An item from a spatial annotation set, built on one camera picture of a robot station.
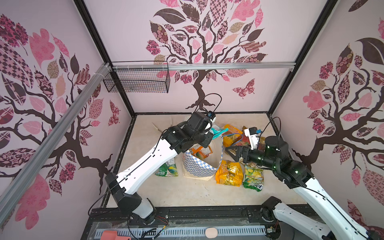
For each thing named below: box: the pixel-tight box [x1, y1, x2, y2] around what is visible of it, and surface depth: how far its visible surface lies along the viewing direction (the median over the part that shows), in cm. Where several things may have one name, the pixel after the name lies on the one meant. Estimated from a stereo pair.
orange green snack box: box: [189, 145, 213, 160], surface depth 95 cm
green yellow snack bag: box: [242, 165, 264, 192], surface depth 85 cm
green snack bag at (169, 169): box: [155, 158, 179, 177], surface depth 87 cm
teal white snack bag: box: [210, 125, 229, 140], surface depth 70 cm
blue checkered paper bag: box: [182, 136, 223, 181], surface depth 72 cm
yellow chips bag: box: [215, 160, 243, 187], surface depth 84 cm
